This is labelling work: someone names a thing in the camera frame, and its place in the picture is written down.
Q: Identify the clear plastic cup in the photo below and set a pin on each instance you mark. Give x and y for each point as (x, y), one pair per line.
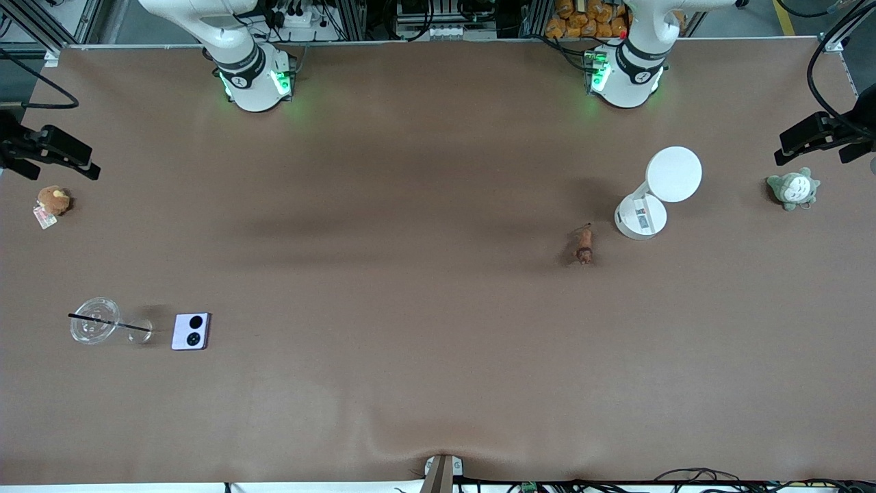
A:
(94, 320)

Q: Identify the white power strip with plugs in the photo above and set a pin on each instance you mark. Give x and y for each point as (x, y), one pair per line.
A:
(301, 20)

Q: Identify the brown lion statue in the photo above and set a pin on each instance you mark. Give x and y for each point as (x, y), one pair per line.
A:
(584, 245)

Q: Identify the white round desk lamp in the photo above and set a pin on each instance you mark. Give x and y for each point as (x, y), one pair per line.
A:
(673, 174)

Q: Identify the aluminium frame post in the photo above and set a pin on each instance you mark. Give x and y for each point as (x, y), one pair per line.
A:
(41, 24)
(845, 27)

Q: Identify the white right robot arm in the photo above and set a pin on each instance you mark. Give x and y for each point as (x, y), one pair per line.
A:
(253, 89)

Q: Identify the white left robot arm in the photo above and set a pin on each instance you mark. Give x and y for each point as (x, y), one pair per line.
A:
(629, 82)

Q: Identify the lilac flip phone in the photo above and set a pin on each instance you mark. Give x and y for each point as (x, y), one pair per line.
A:
(191, 331)

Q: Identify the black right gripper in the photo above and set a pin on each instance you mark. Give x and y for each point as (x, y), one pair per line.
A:
(9, 142)

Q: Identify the grey green plush toy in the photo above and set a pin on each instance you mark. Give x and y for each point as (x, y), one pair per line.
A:
(794, 190)

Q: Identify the brown plush toy with tag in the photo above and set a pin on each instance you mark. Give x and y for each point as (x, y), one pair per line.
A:
(53, 200)

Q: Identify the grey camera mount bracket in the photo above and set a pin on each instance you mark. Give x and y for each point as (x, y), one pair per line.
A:
(441, 474)

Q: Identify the bag of orange snacks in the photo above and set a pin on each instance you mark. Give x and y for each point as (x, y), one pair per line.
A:
(585, 19)

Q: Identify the black straw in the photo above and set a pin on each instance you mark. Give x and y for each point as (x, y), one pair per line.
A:
(109, 322)

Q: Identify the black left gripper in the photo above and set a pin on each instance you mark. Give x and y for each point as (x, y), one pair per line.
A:
(864, 118)

